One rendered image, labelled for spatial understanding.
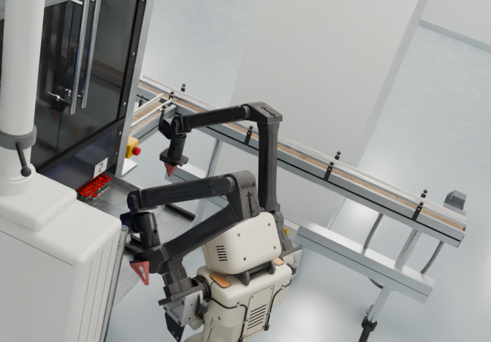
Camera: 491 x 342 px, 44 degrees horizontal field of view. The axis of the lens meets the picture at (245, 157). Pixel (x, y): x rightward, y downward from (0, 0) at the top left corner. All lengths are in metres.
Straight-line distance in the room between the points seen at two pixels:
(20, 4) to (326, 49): 2.55
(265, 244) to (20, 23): 0.99
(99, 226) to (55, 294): 0.18
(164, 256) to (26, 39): 0.80
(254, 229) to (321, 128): 1.97
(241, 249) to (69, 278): 0.59
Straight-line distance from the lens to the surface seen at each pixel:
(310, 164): 3.17
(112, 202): 2.63
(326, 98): 3.68
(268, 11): 3.66
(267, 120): 2.00
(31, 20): 1.27
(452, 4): 10.08
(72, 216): 1.47
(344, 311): 3.84
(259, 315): 1.98
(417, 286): 3.41
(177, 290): 1.82
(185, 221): 2.61
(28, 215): 1.41
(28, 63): 1.30
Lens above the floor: 2.47
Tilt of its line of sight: 30 degrees down
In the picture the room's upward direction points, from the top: 17 degrees clockwise
